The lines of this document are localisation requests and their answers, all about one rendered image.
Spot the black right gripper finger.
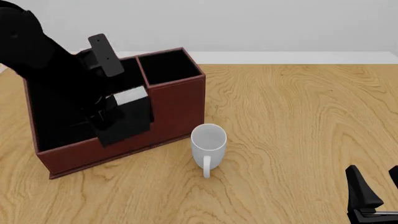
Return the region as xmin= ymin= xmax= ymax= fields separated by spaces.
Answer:
xmin=388 ymin=165 xmax=398 ymax=185
xmin=345 ymin=164 xmax=384 ymax=213

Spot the white mug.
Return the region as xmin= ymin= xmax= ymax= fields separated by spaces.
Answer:
xmin=190 ymin=123 xmax=228 ymax=179

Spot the black book with white pages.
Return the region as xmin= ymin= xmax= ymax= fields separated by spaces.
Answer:
xmin=95 ymin=85 xmax=155 ymax=149

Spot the red-brown desk caddy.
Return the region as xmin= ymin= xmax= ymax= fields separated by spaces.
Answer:
xmin=23 ymin=47 xmax=206 ymax=180

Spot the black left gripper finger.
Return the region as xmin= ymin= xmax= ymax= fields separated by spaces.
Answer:
xmin=88 ymin=108 xmax=126 ymax=131

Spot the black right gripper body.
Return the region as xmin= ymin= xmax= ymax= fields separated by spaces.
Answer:
xmin=346 ymin=207 xmax=398 ymax=224

